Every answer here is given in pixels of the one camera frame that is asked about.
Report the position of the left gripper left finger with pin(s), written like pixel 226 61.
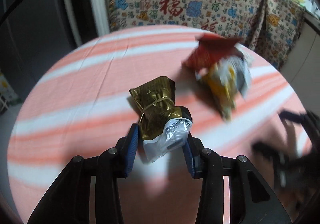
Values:
pixel 130 148

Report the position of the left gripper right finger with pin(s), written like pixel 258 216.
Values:
pixel 192 154

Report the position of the gold foil wrapper bundle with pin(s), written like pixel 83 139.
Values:
pixel 164 126

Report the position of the white blue chip bag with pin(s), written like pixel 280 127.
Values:
pixel 227 78

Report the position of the red snack wrapper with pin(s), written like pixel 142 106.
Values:
pixel 210 50

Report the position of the pink striped tablecloth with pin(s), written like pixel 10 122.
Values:
pixel 89 99

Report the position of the yellow cardboard box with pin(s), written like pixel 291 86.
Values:
pixel 6 90

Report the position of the dark grey refrigerator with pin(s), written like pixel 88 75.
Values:
pixel 39 32

